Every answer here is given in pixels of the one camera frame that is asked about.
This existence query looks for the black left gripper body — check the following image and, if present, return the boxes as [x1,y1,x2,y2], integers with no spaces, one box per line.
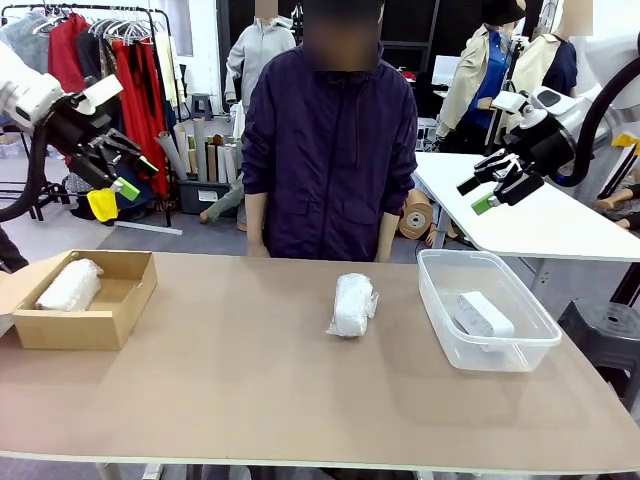
[47,101,114,162]

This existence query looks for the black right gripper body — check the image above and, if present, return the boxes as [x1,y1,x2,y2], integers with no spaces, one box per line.
[506,118,577,175]

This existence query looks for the white unwrapped clock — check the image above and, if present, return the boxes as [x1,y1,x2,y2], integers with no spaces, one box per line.
[452,291,516,353]

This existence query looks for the bubble-wrapped clock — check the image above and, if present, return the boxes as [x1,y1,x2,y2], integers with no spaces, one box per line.
[34,257,105,312]
[325,272,380,341]

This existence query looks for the person's left forearm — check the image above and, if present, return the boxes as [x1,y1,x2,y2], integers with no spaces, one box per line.
[379,210,399,244]

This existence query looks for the person's right forearm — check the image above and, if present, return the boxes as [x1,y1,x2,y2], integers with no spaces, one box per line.
[244,192,266,246]

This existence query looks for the yellow bag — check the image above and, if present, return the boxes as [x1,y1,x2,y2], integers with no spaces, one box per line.
[86,188,120,223]

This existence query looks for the aluminium bar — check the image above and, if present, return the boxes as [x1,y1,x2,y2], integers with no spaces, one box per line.
[113,220,185,236]

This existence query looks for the slanted grey paper roll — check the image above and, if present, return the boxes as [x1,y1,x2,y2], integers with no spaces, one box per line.
[154,130,190,181]

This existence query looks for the red dress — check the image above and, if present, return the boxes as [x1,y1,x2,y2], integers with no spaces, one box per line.
[110,38,170,199]

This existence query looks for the cardboard spool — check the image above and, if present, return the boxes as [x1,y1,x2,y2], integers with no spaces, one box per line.
[398,189,435,242]

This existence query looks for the white computer case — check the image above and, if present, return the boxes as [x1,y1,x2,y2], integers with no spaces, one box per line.
[413,117,440,152]

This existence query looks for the black crate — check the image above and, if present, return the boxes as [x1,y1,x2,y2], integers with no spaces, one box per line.
[177,178,236,216]

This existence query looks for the white table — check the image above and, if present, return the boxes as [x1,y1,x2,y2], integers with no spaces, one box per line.
[413,151,640,294]

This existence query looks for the tall grey paper roll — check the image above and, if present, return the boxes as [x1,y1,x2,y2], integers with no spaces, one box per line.
[193,117,209,184]

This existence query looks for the red coat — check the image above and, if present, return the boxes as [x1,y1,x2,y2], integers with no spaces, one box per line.
[48,13,92,94]

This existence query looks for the black garment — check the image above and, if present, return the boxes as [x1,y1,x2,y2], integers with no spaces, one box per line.
[77,29,109,81]

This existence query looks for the brown patterned garment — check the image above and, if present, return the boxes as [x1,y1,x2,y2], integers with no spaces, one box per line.
[98,37,120,81]

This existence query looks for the black tripod pole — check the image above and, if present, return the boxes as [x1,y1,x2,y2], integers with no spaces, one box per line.
[487,35,529,157]

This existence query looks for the mannequin in cream jacket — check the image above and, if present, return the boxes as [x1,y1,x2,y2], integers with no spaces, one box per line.
[504,0,585,101]

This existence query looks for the cream garment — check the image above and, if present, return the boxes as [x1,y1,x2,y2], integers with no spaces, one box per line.
[152,32,180,121]

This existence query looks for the grey step stool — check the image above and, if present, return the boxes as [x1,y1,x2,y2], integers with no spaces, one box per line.
[191,92,215,121]

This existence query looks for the lying mannequin leg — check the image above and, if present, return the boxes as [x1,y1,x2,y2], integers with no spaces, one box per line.
[199,174,242,225]

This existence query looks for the skin-tone mannequin limbs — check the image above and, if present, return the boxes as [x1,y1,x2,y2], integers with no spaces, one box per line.
[594,182,640,231]

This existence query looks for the grey fuzzy coat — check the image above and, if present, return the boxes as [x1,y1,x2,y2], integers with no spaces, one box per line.
[0,12,51,76]

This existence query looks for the mannequin in beige jacket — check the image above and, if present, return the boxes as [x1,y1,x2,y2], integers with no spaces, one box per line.
[436,9,519,155]

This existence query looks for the white monitor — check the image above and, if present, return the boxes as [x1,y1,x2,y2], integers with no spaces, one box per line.
[432,54,464,87]

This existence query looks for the black clothes rack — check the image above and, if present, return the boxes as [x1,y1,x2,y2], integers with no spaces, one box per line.
[0,3,174,229]

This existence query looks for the person in navy jacket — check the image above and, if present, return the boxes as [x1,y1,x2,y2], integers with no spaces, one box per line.
[241,42,419,264]

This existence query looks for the black bucket hat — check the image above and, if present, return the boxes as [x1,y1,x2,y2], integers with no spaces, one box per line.
[480,0,526,25]

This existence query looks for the open cardboard box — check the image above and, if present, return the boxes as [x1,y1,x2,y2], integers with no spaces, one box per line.
[0,249,159,351]

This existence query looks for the clear plastic container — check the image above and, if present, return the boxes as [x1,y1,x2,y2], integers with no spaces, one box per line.
[417,248,563,373]

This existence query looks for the black plastic stool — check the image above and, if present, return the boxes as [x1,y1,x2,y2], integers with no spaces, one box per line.
[557,298,640,396]

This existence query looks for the person's blurred head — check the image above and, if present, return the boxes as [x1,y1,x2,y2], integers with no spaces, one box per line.
[302,0,385,72]

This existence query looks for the black right arm hose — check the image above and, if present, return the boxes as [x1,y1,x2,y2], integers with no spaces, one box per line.
[557,57,640,189]

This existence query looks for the black arm hose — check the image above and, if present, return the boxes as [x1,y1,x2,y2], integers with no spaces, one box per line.
[557,57,640,189]
[0,124,51,224]

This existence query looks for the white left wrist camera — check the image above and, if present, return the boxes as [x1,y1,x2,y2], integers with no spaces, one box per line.
[74,74,125,115]

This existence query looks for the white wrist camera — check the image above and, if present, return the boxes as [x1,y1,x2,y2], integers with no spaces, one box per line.
[492,91,532,120]
[74,74,125,115]

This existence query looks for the black left arm hose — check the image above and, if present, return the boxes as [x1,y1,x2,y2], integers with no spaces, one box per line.
[0,124,51,224]

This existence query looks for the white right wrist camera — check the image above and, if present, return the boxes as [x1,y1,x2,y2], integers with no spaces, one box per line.
[492,91,532,120]

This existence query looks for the white table leg frame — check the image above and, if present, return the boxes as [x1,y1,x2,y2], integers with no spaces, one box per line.
[94,462,166,480]

